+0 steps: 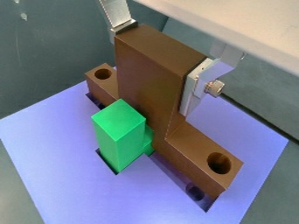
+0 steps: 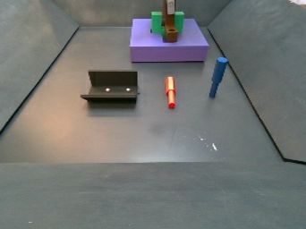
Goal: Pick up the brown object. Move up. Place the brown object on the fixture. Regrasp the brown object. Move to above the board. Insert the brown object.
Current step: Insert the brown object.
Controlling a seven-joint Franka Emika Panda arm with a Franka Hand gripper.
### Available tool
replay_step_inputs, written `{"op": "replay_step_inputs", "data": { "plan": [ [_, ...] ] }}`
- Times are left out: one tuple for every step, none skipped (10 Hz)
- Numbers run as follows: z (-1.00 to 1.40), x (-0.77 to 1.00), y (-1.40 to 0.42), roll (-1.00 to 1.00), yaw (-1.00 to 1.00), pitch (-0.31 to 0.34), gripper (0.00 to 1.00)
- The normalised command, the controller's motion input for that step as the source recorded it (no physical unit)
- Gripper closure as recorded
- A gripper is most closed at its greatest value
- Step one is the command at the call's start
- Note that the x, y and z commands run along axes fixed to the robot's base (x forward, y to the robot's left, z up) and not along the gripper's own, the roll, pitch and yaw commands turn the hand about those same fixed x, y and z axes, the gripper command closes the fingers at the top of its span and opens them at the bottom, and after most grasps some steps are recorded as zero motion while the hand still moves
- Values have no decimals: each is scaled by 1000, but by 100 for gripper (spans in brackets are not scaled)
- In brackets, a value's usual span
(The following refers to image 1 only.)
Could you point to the brown T-shaped block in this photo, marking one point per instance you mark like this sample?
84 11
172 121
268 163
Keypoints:
152 65

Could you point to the green U-shaped block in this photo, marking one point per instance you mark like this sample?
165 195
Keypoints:
124 137

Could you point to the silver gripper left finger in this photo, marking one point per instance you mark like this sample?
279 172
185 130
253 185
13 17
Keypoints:
118 20

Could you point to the purple base block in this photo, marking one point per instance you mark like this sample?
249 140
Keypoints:
49 140

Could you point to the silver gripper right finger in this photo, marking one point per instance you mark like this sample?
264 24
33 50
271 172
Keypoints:
201 81

